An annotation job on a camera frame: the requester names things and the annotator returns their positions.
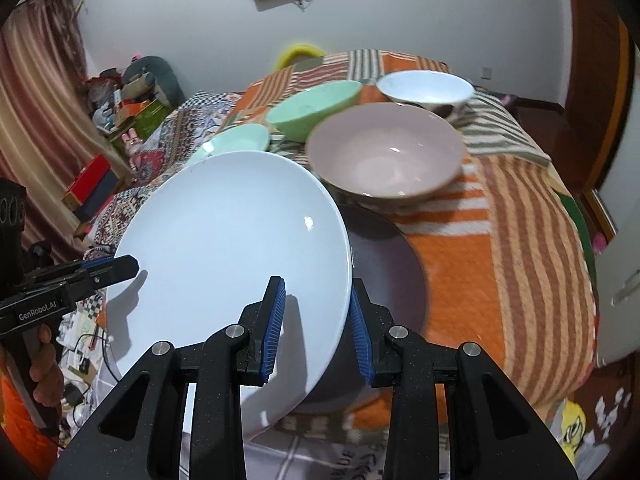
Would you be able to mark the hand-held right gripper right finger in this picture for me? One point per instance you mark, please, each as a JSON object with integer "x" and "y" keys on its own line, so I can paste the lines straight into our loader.
{"x": 360, "y": 340}

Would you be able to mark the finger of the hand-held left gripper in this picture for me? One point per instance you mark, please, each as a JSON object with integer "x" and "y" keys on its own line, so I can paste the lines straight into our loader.
{"x": 120, "y": 267}
{"x": 99, "y": 263}

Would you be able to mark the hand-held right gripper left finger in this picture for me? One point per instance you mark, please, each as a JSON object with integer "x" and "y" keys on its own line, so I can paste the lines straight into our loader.
{"x": 272, "y": 332}

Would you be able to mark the large white plate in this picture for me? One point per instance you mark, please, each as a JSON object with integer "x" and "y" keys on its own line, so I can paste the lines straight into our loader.
{"x": 225, "y": 240}

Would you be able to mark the white bowl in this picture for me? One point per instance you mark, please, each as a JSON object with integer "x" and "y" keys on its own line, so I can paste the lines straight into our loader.
{"x": 425, "y": 87}

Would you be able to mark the person's left forearm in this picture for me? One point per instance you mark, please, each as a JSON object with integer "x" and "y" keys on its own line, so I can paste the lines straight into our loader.
{"x": 12, "y": 410}

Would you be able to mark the person's left hand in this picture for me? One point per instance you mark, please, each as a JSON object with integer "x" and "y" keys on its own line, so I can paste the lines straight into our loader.
{"x": 46, "y": 365}

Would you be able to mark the dark grey plate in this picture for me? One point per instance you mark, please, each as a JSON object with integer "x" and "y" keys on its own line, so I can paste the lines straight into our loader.
{"x": 385, "y": 265}

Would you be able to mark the red box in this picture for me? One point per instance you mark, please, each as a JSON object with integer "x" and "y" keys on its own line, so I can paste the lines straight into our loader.
{"x": 90, "y": 175}

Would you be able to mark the white printed sheet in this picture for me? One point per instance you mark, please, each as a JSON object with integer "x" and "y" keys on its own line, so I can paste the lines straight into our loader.
{"x": 350, "y": 460}

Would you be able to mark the patterned patchwork quilt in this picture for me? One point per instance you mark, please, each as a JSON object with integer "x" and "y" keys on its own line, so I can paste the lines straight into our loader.
{"x": 170, "y": 130}

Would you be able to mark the green box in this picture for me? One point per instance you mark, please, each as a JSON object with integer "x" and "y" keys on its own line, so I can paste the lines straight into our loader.
{"x": 150, "y": 115}

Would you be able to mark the orange striped blanket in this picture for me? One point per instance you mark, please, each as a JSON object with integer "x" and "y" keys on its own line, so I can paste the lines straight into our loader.
{"x": 500, "y": 260}

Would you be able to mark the striped brown curtain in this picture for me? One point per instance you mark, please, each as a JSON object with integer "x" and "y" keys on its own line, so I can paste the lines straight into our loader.
{"x": 40, "y": 110}

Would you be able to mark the small mint green dish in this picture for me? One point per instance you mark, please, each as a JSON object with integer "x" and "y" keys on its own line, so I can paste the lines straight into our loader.
{"x": 240, "y": 137}

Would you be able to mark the pink bowl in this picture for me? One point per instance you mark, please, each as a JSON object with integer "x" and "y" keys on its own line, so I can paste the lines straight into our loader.
{"x": 385, "y": 155}

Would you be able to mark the grey cushion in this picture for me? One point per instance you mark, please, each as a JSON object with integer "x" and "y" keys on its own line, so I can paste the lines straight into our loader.
{"x": 160, "y": 72}

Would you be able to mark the mint green bowl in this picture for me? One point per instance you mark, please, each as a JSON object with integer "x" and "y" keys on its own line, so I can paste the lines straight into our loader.
{"x": 310, "y": 107}

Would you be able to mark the yellow cartoon printed cloth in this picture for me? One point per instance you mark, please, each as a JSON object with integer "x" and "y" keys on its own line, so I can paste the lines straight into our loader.
{"x": 575, "y": 420}

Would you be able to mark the pink slipper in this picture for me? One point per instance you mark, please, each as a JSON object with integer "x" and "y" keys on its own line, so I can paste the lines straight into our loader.
{"x": 505, "y": 98}

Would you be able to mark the brown wooden door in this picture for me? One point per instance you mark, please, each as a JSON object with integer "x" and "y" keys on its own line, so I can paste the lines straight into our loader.
{"x": 600, "y": 110}

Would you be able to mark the white wall socket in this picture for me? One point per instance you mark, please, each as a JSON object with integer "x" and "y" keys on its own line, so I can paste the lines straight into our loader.
{"x": 487, "y": 72}

